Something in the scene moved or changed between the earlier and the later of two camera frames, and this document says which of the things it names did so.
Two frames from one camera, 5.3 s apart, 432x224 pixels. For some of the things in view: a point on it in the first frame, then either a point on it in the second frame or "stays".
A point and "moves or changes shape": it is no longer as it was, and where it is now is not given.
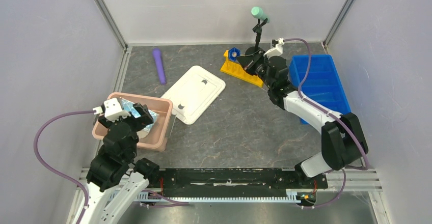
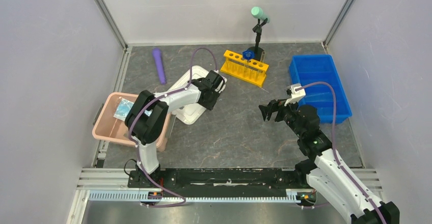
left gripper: [145, 119] -> [210, 106]
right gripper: [249, 61] -> [274, 106]
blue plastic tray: [322, 86] stays
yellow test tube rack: [235, 68] stays
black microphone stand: [258, 29] stays
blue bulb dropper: [234, 53] moves or changes shape
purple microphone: [157, 53] stays
